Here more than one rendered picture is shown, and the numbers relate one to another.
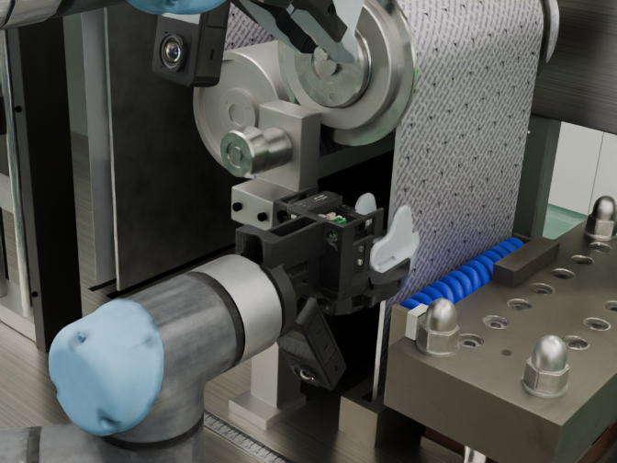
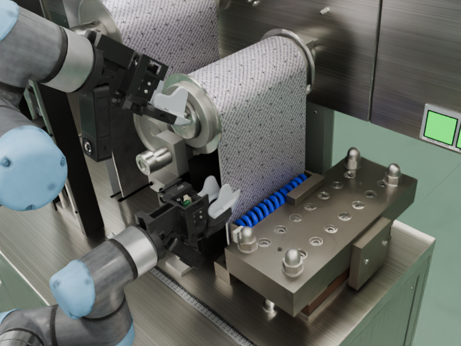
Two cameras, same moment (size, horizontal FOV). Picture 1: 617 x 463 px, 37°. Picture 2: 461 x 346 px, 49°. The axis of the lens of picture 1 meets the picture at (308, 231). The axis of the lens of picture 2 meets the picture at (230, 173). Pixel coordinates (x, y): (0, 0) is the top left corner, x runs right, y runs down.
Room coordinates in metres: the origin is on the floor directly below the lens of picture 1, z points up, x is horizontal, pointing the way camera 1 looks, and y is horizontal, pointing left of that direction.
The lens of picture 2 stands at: (0.02, -0.19, 1.66)
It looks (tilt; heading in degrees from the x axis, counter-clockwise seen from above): 35 degrees down; 9
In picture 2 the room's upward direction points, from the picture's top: 5 degrees counter-clockwise
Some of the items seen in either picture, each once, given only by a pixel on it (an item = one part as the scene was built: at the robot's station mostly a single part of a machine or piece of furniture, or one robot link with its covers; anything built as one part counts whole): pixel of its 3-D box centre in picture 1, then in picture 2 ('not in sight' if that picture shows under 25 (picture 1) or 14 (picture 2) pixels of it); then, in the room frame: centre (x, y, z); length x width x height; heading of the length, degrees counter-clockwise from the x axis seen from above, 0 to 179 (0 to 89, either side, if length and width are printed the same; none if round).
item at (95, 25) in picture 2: not in sight; (87, 40); (0.90, 0.19, 1.34); 0.06 x 0.06 x 0.06; 51
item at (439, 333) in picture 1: (440, 322); (247, 237); (0.67, -0.11, 1.05); 0.04 x 0.04 x 0.04
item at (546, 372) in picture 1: (548, 361); (292, 259); (0.62, -0.19, 1.05); 0.04 x 0.04 x 0.04
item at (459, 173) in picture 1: (460, 195); (266, 163); (0.82, -0.14, 1.11); 0.23 x 0.01 x 0.18; 141
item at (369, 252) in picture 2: not in sight; (370, 253); (0.72, -0.34, 0.97); 0.10 x 0.03 x 0.11; 141
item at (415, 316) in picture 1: (419, 321); (239, 235); (0.69, -0.10, 1.04); 0.02 x 0.01 x 0.02; 141
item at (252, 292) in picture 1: (227, 308); (134, 250); (0.57, 0.06, 1.11); 0.08 x 0.05 x 0.08; 51
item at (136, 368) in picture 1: (145, 355); (92, 280); (0.51, 0.10, 1.11); 0.11 x 0.08 x 0.09; 141
